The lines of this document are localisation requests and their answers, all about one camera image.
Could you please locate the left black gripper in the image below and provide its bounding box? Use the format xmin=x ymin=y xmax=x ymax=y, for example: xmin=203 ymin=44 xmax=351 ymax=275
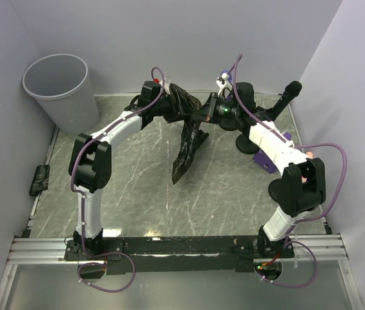
xmin=152 ymin=90 xmax=194 ymax=124

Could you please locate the purple microphone on stand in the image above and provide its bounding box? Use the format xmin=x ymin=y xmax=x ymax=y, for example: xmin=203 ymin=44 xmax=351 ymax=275
xmin=220 ymin=70 xmax=232 ymax=81

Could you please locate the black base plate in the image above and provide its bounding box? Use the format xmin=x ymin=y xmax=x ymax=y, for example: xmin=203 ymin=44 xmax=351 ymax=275
xmin=64 ymin=235 xmax=295 ymax=275

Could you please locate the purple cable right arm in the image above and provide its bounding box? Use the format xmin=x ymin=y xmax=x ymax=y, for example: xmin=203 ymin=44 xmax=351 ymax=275
xmin=227 ymin=53 xmax=348 ymax=289

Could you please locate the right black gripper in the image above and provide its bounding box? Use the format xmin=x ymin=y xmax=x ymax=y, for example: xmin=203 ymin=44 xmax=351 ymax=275
xmin=191 ymin=92 xmax=240 ymax=125

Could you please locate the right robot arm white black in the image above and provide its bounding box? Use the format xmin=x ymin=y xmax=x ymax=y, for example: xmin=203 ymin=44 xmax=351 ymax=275
xmin=193 ymin=81 xmax=326 ymax=257

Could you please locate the black microphone on stand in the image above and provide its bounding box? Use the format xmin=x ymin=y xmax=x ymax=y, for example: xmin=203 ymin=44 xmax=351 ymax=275
xmin=235 ymin=80 xmax=303 ymax=154

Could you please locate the aluminium rail frame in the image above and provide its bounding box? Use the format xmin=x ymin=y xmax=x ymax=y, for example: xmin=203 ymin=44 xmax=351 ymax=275
xmin=0 ymin=234 xmax=362 ymax=309

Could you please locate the purple box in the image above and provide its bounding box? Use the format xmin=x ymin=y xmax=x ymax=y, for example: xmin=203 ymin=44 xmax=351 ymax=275
xmin=250 ymin=130 xmax=293 ymax=174

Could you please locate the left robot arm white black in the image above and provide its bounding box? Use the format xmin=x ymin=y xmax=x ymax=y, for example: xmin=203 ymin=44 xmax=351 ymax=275
xmin=68 ymin=78 xmax=182 ymax=260

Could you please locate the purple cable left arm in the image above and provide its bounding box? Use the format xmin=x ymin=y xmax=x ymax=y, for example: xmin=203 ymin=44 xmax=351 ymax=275
xmin=69 ymin=67 xmax=165 ymax=294

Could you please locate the grey plastic trash bin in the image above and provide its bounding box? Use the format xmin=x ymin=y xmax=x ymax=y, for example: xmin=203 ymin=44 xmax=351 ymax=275
xmin=22 ymin=54 xmax=99 ymax=134

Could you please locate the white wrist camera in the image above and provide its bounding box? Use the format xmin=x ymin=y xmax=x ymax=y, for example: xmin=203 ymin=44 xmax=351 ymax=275
xmin=216 ymin=76 xmax=233 ymax=98
xmin=153 ymin=76 xmax=171 ymax=95

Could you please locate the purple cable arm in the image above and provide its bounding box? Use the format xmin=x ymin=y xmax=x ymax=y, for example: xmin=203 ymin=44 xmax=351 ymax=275
xmin=69 ymin=67 xmax=165 ymax=294
xmin=227 ymin=53 xmax=348 ymax=289

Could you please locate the black trash bag roll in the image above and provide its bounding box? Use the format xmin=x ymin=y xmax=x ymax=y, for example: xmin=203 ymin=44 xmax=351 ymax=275
xmin=165 ymin=83 xmax=209 ymax=184

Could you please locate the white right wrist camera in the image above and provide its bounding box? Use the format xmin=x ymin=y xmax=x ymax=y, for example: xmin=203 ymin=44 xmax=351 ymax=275
xmin=216 ymin=76 xmax=233 ymax=98

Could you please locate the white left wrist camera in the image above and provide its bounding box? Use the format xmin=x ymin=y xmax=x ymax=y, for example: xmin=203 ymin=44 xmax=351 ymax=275
xmin=153 ymin=76 xmax=171 ymax=95

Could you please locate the beige microphone on stand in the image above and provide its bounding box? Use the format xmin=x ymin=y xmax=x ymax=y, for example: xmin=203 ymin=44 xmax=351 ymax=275
xmin=301 ymin=151 xmax=315 ymax=184

